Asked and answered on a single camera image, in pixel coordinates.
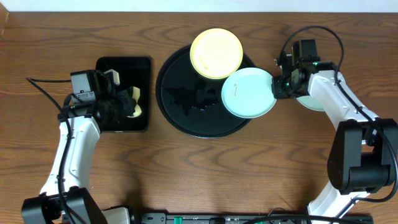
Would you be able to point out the yellow plastic plate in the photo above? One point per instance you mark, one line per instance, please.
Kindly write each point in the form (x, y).
(216, 53)

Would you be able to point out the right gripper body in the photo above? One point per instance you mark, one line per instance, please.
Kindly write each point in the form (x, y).
(283, 88)

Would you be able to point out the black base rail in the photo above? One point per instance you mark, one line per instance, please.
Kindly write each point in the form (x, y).
(163, 218)

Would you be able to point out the mint plate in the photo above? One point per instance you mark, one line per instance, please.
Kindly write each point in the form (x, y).
(247, 93)
(310, 103)

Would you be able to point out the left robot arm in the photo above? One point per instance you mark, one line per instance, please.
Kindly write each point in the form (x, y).
(65, 194)

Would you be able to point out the black rectangular tray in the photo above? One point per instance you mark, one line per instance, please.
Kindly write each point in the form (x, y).
(133, 71)

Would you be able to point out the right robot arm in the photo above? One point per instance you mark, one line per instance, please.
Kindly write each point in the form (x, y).
(362, 164)

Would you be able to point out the yellow green sponge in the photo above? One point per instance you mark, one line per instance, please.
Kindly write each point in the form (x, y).
(135, 93)

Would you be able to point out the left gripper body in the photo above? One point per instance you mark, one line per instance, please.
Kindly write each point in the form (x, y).
(126, 102)

